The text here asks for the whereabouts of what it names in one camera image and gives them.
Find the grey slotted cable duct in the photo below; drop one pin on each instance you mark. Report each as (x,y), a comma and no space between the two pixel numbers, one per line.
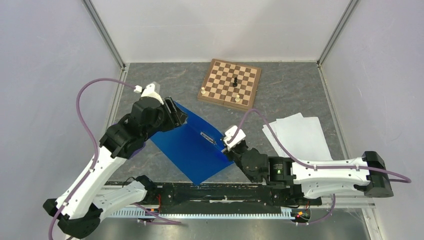
(138,213)

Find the wooden chessboard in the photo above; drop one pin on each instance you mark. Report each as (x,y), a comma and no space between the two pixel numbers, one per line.
(218,84)

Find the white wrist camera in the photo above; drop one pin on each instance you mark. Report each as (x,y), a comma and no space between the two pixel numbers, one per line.
(231,138)
(152,90)

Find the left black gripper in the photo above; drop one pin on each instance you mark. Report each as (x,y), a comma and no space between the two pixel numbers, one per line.
(178,117)

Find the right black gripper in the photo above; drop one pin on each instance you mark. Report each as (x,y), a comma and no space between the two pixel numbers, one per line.
(229,152)

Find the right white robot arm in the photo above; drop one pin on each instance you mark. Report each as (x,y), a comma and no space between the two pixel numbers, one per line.
(305,180)

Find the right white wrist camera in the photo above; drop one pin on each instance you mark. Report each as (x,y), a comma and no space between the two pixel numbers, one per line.
(231,138)

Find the metal folder clip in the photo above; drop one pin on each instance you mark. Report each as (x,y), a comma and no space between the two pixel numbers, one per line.
(208,138)

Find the purple stapler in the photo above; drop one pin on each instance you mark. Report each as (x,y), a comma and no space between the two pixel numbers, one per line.
(137,152)

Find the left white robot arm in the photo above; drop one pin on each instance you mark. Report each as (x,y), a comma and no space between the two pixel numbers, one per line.
(78,212)

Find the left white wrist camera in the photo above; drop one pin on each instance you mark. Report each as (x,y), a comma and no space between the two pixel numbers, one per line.
(152,90)

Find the white paper stack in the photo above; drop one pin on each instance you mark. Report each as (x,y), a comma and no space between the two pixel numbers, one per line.
(302,136)

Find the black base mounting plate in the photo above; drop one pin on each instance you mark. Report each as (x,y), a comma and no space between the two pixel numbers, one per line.
(224,198)

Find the blue folder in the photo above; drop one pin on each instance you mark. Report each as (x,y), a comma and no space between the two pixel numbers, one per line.
(196,157)

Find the black chess piece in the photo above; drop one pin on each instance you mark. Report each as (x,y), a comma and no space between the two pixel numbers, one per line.
(235,82)

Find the white chess pawn left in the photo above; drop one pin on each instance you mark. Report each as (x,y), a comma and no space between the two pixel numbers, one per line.
(203,91)

